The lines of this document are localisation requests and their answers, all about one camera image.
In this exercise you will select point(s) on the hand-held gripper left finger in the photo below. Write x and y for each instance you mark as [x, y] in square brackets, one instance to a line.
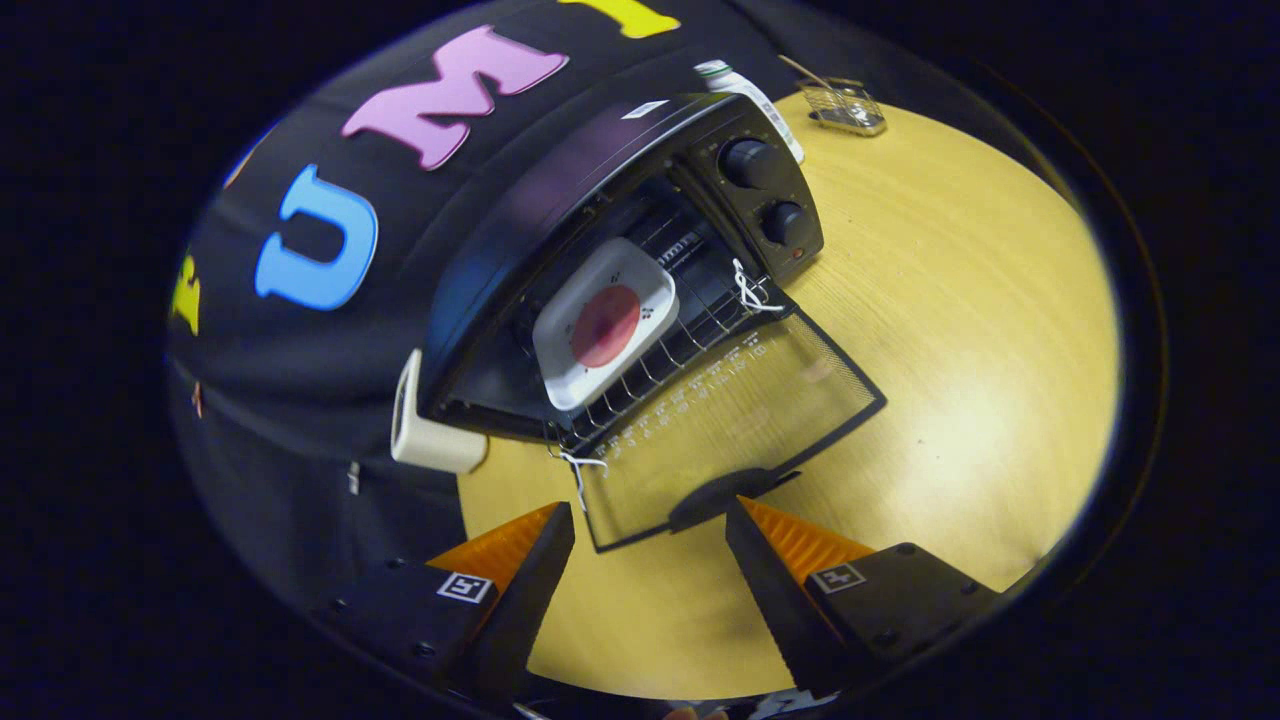
[535, 610]

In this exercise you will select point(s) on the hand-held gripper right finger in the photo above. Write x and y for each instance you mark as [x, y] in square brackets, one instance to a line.
[775, 610]

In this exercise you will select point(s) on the white square plate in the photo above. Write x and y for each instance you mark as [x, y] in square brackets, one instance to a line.
[570, 370]

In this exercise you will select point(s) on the pink ham slice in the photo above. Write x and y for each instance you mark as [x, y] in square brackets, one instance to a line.
[605, 325]

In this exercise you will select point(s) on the black toaster oven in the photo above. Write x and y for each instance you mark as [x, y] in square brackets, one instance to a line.
[520, 215]

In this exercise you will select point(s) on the white pop-up toaster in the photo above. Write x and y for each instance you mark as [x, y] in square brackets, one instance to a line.
[430, 445]

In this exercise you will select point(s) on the white plastic bottle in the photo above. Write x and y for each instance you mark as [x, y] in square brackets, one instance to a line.
[765, 105]

